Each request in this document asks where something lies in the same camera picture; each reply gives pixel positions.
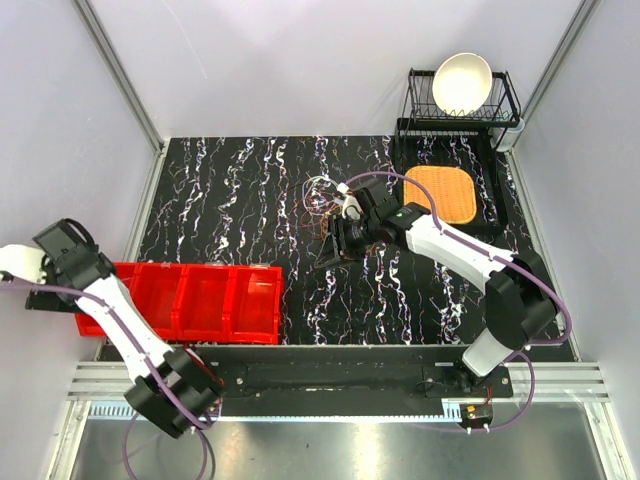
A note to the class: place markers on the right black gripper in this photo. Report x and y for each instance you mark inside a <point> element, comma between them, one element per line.
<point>333,251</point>

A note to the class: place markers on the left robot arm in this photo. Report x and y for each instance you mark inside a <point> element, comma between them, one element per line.
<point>172,388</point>

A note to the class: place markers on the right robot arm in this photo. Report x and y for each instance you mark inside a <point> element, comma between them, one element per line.
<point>518,297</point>

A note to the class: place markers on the orange woven mat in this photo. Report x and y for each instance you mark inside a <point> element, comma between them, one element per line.
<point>452,189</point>

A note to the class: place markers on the red divided plastic bin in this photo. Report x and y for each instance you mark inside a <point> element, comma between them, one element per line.
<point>189,303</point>

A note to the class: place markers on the black square tray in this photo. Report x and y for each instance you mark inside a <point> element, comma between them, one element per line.
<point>491,217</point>

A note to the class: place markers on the white cup on rack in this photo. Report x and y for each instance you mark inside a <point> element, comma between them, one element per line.
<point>504,139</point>

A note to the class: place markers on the white bowl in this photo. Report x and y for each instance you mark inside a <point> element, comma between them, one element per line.
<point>462,84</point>

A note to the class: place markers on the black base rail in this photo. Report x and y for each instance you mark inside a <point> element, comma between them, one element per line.
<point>430,370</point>

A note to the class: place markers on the black wire dish rack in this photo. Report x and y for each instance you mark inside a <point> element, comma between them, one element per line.
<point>421,114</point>

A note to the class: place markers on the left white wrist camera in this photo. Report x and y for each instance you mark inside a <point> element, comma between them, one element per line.
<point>23,262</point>

